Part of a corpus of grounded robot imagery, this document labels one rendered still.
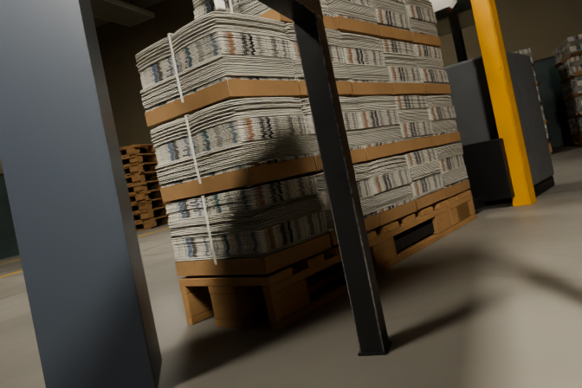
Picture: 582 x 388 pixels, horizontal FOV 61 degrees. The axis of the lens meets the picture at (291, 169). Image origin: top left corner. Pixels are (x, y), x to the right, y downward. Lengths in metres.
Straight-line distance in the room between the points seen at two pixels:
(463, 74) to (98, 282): 2.28
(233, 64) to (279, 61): 0.19
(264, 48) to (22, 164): 0.69
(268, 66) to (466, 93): 1.66
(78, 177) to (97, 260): 0.17
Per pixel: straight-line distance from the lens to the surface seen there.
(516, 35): 8.31
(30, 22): 1.15
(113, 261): 1.07
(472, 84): 2.87
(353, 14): 1.87
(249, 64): 1.35
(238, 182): 1.27
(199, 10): 1.80
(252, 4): 1.61
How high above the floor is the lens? 0.38
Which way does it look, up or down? 1 degrees up
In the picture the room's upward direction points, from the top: 12 degrees counter-clockwise
